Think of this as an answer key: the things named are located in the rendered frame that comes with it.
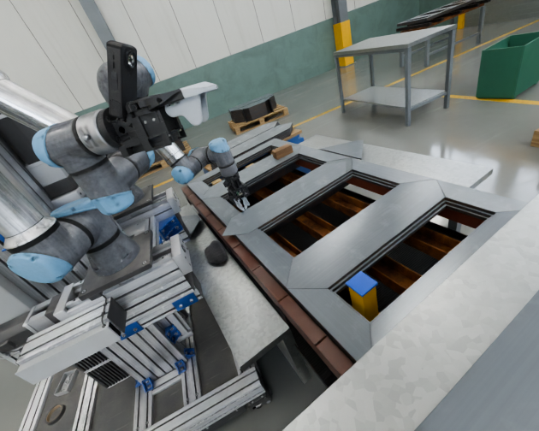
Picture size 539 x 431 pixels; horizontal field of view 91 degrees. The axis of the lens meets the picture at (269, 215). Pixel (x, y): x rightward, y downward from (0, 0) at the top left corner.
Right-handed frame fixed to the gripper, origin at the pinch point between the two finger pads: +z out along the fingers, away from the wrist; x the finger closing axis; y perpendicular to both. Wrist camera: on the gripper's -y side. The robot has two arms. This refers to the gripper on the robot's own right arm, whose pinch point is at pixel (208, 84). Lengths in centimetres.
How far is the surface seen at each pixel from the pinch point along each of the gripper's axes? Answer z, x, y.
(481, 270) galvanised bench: 39, 7, 42
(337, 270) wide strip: 14, -19, 59
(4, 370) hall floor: -252, -55, 140
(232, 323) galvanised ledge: -27, -18, 76
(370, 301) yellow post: 21, -8, 62
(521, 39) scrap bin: 288, -378, 42
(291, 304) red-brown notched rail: -1, -11, 62
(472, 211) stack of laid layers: 61, -37, 58
